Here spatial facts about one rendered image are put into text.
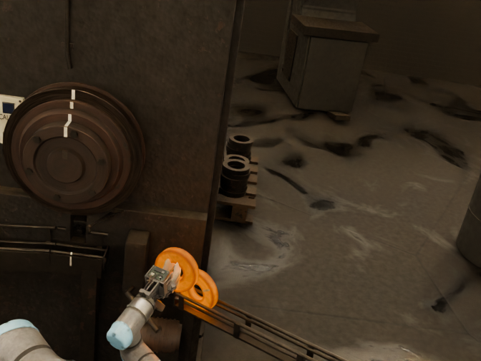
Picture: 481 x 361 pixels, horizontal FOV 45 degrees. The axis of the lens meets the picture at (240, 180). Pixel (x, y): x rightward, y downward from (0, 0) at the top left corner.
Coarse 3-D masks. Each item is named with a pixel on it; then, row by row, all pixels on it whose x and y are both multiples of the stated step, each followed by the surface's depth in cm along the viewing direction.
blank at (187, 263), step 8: (168, 248) 197; (176, 248) 196; (160, 256) 196; (168, 256) 195; (176, 256) 194; (184, 256) 192; (192, 256) 195; (160, 264) 198; (184, 264) 193; (192, 264) 193; (184, 272) 194; (192, 272) 193; (184, 280) 196; (192, 280) 194; (184, 288) 197
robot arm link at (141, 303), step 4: (132, 300) 179; (136, 300) 178; (140, 300) 178; (144, 300) 178; (128, 304) 181; (132, 304) 177; (136, 304) 177; (140, 304) 177; (144, 304) 177; (148, 304) 178; (140, 308) 176; (144, 308) 177; (148, 308) 178; (152, 308) 179; (144, 312) 176; (148, 312) 178; (152, 312) 180; (148, 316) 178
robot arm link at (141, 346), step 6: (138, 342) 176; (144, 342) 181; (126, 348) 175; (132, 348) 176; (138, 348) 176; (144, 348) 177; (120, 354) 181; (126, 354) 177; (132, 354) 176; (138, 354) 175; (144, 354) 175; (126, 360) 178; (132, 360) 175
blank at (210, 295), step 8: (200, 272) 205; (200, 280) 204; (208, 280) 204; (192, 288) 211; (200, 288) 206; (208, 288) 203; (216, 288) 205; (192, 296) 210; (200, 296) 211; (208, 296) 204; (216, 296) 205; (208, 304) 205
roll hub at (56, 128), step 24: (48, 144) 188; (72, 144) 188; (96, 144) 187; (24, 168) 191; (48, 168) 190; (72, 168) 190; (96, 168) 192; (48, 192) 195; (72, 192) 196; (96, 192) 195
